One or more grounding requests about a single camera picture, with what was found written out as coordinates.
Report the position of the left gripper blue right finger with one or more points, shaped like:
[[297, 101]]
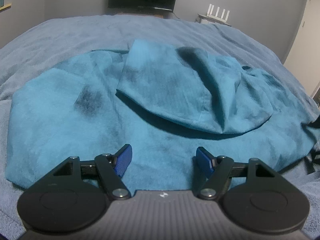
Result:
[[206, 161]]

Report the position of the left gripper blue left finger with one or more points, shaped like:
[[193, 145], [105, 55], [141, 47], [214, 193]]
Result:
[[121, 159]]

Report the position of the teal tie-dye hoodie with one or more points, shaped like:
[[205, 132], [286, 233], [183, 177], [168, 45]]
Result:
[[163, 101]]

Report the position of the white room door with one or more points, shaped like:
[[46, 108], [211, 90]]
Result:
[[303, 58]]

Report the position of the light blue bed blanket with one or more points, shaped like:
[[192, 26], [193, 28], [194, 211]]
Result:
[[42, 47]]

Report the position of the white small shelf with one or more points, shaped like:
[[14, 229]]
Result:
[[204, 19]]

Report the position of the wooden tv stand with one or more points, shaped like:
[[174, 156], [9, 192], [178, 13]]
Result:
[[141, 12]]

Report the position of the white wifi router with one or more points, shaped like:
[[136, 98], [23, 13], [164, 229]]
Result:
[[218, 13]]

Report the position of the wooden window sill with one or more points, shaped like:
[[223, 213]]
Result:
[[5, 7]]

